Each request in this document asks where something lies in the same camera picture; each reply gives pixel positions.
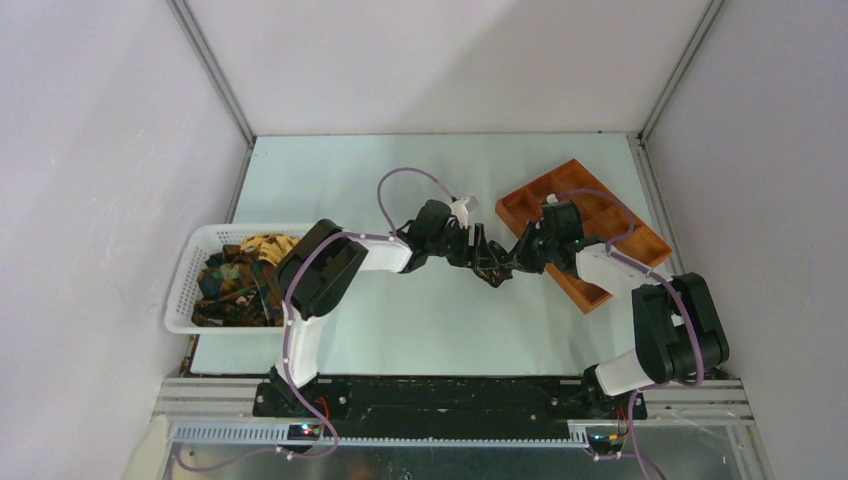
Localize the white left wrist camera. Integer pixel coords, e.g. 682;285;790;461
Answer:
450;196;478;229

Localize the aluminium frame rail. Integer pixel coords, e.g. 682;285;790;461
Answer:
153;378;755;448

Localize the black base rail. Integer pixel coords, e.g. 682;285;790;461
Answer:
252;372;647;441

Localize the green gold patterned tie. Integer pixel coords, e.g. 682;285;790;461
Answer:
191;233;299;327

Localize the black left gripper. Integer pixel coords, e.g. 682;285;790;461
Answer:
427;222;499;269

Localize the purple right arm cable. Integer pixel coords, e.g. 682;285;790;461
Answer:
546;189;705;480

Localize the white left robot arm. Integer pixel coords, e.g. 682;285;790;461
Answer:
275;196;499;417

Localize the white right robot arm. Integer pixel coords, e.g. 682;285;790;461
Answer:
514;196;730;418

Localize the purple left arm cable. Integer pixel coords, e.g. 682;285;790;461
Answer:
173;166;458;473

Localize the white plastic basket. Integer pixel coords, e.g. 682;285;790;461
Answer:
163;223;314;335

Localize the wooden compartment tray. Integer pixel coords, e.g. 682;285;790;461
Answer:
495;158;674;315

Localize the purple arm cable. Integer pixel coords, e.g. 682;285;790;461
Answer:
546;189;705;480
173;166;458;473

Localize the black gold floral tie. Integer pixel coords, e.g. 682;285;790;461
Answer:
470;240;514;288

